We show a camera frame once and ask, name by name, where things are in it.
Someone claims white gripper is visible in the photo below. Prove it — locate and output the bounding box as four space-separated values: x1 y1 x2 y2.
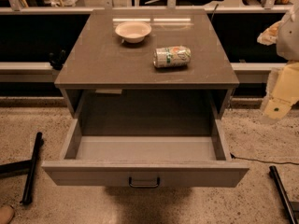
257 21 299 124

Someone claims green white 7up can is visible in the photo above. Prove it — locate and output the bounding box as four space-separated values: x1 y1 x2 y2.
153 46 192 68

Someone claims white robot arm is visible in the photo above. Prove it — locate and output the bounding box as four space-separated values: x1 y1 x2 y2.
257 6 299 124

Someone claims open grey top drawer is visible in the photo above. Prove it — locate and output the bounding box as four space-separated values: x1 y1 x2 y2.
42 120 249 188

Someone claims black stand leg right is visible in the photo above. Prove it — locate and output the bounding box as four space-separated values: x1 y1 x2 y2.
269 166 299 224

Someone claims black stand leg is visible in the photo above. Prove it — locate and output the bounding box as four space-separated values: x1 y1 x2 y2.
0 132 44 205
269 166 299 224

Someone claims white bowl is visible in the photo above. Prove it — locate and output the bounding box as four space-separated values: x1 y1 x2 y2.
115 21 151 44

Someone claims grey cabinet with countertop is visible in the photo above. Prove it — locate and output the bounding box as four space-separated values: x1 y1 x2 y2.
55 7 239 113

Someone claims black stand leg left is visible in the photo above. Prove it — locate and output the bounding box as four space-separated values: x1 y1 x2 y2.
0 132 44 205

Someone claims brown shoe tip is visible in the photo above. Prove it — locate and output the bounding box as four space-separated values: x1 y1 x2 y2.
0 205 15 224

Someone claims black cable on floor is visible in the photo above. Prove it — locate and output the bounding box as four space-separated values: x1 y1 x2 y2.
230 153 299 166

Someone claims black drawer handle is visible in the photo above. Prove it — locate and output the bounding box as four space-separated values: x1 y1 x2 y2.
128 177 160 189

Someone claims black clamp on rail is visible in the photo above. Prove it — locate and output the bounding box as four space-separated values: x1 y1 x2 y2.
49 49 66 70

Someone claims grey window rail ledge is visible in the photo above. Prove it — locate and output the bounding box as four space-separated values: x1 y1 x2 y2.
0 63 59 83

